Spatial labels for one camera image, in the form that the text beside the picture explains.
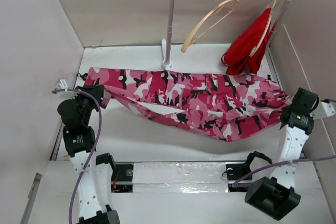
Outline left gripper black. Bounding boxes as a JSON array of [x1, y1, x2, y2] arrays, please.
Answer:
[[70, 84, 103, 125]]

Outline pink camouflage trousers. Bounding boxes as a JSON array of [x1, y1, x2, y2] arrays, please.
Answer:
[[84, 67, 292, 142]]

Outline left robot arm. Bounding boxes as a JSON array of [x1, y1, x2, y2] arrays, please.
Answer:
[[57, 85, 120, 223]]

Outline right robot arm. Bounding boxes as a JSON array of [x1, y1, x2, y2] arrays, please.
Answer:
[[245, 88, 319, 221]]

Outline wooden hanger with red garment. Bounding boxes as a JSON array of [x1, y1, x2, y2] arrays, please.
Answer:
[[249, 0, 289, 57]]

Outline red garment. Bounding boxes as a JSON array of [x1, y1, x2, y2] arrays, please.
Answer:
[[221, 8, 271, 75]]

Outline silver tape strip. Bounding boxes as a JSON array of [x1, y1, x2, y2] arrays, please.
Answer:
[[132, 161, 228, 194]]

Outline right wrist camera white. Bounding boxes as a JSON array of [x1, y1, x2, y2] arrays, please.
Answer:
[[310, 99, 335, 120]]

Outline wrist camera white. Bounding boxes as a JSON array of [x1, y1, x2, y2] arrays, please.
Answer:
[[310, 99, 335, 120], [55, 79, 69, 90]]

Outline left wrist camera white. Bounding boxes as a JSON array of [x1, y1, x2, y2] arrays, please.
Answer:
[[55, 79, 69, 90]]

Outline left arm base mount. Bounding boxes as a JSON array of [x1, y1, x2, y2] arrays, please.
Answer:
[[96, 153, 134, 193]]

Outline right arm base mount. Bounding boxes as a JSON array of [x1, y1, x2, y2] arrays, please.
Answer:
[[222, 151, 272, 193]]

